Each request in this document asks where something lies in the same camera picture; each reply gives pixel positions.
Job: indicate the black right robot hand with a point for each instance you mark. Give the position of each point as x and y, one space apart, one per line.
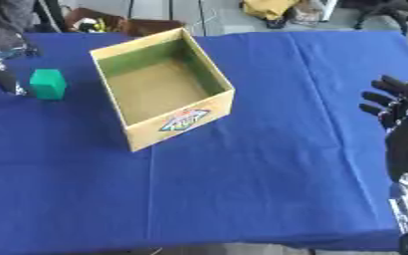
405 132

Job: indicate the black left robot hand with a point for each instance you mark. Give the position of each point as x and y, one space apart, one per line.
4 81

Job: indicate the tan cardboard box green inside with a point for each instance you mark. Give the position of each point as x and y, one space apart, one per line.
155 89

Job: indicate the green block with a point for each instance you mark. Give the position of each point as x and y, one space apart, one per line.
48 84

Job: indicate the person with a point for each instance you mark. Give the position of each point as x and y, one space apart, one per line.
4 21

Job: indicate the black chair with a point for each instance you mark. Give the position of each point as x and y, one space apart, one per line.
384 11

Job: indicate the yellow bag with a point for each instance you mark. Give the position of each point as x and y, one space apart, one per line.
268 8

